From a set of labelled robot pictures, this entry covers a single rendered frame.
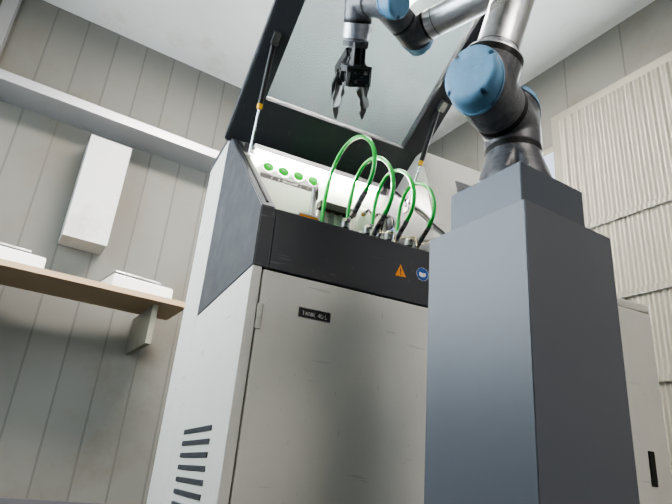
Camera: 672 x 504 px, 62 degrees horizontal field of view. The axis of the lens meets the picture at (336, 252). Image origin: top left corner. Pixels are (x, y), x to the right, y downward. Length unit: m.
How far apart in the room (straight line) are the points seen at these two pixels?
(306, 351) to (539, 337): 0.60
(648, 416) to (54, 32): 3.98
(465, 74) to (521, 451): 0.67
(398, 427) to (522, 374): 0.58
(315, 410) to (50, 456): 2.43
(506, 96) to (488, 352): 0.48
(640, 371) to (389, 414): 0.95
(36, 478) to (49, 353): 0.66
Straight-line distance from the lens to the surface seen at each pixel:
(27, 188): 3.86
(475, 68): 1.13
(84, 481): 3.62
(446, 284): 1.08
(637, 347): 2.10
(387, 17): 1.51
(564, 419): 0.94
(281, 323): 1.33
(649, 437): 2.05
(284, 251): 1.38
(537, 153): 1.20
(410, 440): 1.45
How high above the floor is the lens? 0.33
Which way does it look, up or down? 22 degrees up
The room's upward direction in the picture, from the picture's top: 5 degrees clockwise
